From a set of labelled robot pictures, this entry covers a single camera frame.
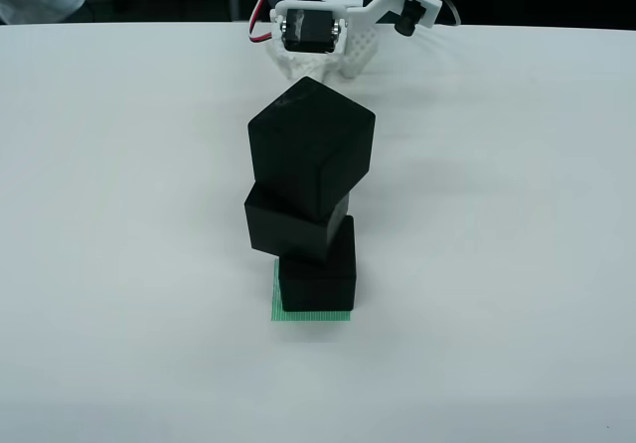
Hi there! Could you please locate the black camera cable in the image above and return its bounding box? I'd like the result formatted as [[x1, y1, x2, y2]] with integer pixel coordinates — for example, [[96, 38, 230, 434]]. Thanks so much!
[[409, 0, 463, 28]]

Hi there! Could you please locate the green striped square marker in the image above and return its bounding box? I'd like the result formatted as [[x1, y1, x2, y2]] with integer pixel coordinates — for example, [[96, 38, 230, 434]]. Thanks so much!
[[270, 258, 353, 323]]

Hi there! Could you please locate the black cube with seam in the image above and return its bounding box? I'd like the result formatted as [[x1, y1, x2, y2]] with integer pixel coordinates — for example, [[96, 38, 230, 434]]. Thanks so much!
[[242, 182, 350, 266]]

